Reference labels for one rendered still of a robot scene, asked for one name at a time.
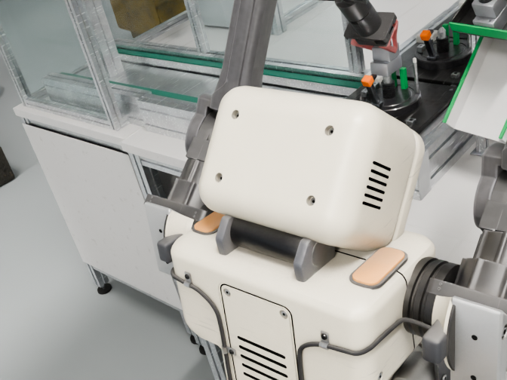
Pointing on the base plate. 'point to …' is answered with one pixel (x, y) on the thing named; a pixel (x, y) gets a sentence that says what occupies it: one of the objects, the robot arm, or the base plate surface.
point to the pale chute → (482, 93)
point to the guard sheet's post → (356, 65)
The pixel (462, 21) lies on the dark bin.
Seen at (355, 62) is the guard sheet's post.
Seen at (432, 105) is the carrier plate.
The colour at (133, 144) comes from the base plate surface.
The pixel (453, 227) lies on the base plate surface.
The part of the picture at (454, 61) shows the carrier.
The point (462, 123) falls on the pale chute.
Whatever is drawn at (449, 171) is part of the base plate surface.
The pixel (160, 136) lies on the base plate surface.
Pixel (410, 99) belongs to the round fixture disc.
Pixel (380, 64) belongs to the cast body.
